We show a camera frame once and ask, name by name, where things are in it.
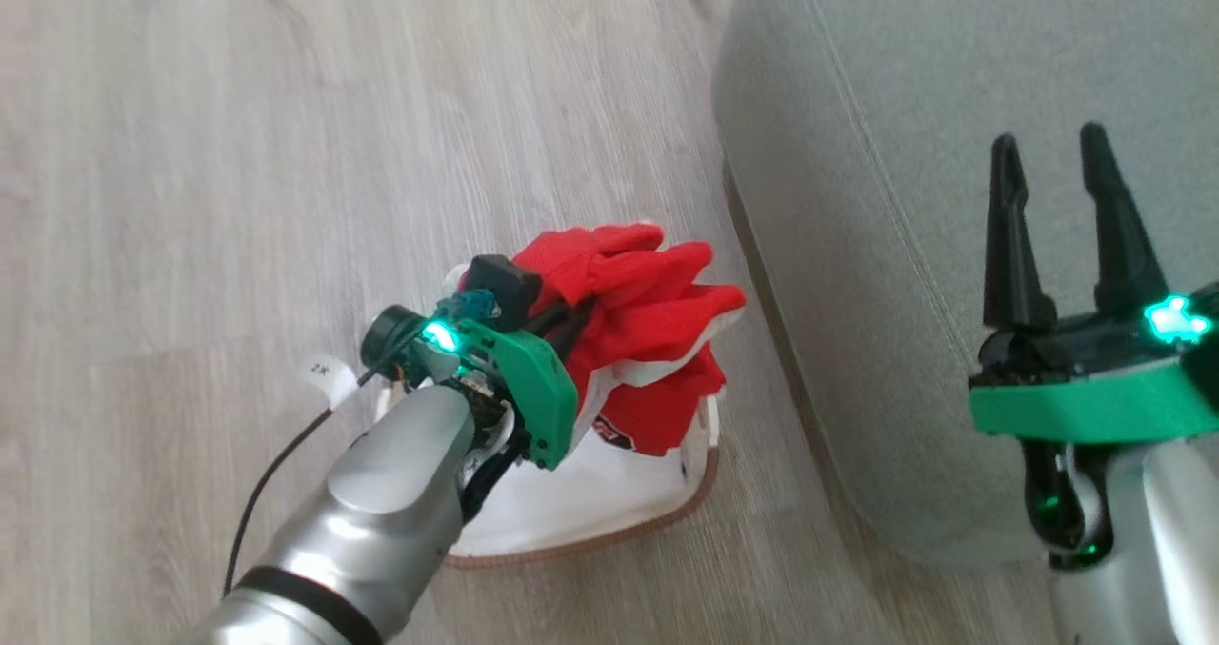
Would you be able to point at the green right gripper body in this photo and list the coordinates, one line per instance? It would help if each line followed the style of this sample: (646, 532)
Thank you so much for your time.
(1095, 378)

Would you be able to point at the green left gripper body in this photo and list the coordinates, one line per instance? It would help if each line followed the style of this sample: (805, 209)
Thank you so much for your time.
(495, 354)

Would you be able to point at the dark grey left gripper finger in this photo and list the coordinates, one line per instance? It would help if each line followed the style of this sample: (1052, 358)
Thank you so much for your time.
(564, 326)

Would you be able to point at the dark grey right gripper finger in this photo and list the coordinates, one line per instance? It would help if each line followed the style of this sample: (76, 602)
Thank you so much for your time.
(1011, 235)
(1119, 226)

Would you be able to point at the red and white garment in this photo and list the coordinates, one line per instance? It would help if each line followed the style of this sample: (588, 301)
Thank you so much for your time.
(648, 331)

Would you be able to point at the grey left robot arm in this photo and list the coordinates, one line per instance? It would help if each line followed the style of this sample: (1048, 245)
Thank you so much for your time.
(381, 521)

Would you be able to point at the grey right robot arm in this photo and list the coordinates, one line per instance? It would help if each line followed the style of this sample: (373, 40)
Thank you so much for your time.
(1133, 540)

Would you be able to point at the white fabric laundry basket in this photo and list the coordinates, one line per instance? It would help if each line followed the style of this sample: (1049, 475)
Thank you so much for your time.
(590, 493)

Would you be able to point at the grey fabric sofa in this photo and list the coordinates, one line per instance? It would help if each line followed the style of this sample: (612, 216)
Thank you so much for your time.
(962, 245)

